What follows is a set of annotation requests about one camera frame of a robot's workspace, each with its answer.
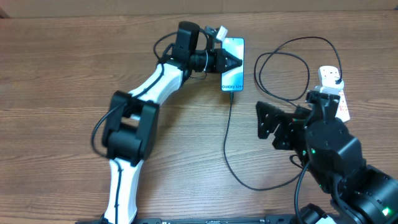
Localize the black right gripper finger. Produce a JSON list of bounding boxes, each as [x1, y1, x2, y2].
[[256, 101, 284, 139], [306, 90, 340, 120]]

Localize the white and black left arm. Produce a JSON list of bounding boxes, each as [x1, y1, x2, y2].
[[90, 21, 245, 223]]

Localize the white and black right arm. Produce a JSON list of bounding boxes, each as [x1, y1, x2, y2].
[[256, 91, 397, 223]]

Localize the white charger plug adapter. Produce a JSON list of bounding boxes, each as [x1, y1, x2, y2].
[[320, 76, 345, 91]]

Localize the white power extension strip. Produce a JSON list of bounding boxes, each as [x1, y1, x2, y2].
[[317, 65, 351, 123]]

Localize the Samsung Galaxy smartphone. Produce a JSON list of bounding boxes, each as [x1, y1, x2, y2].
[[221, 37, 244, 91]]

